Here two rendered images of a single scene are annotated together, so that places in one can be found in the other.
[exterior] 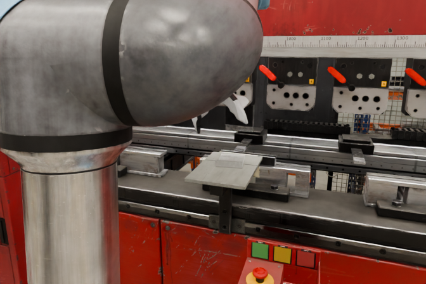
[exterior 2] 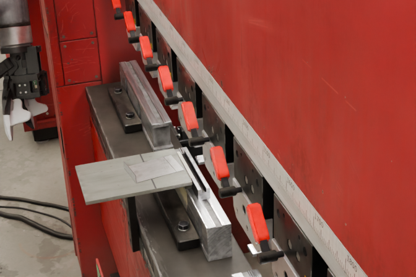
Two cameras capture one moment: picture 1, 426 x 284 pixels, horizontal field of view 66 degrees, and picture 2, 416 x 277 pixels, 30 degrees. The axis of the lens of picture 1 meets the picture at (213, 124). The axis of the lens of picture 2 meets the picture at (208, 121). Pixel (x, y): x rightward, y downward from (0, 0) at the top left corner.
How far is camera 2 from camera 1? 1.67 m
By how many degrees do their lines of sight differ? 53
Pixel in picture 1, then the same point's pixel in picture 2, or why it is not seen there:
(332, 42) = (199, 68)
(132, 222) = not seen: hidden behind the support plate
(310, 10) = (188, 15)
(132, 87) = not seen: outside the picture
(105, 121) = not seen: outside the picture
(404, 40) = (228, 106)
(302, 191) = (205, 250)
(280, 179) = (196, 220)
